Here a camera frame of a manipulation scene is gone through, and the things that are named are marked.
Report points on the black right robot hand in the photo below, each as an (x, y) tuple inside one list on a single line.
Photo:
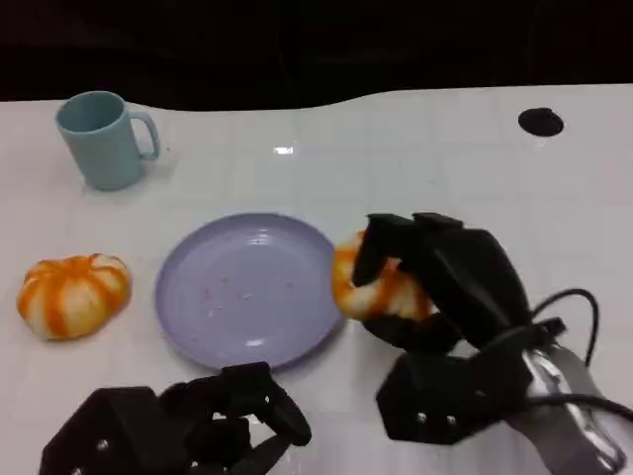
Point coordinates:
[(470, 282)]

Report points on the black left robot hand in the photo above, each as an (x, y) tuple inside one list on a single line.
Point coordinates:
[(237, 410)]

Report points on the orange and white bread roll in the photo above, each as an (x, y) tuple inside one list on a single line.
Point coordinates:
[(74, 297), (356, 297)]

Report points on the lilac plate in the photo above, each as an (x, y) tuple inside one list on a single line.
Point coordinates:
[(247, 277)]

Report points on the pale green mug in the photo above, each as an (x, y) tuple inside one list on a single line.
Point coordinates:
[(106, 148)]

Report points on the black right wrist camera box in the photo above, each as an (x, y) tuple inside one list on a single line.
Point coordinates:
[(435, 391)]

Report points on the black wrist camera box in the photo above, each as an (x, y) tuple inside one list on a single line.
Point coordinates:
[(435, 391), (114, 430)]

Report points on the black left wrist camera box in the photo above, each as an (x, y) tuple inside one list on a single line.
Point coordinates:
[(114, 430)]

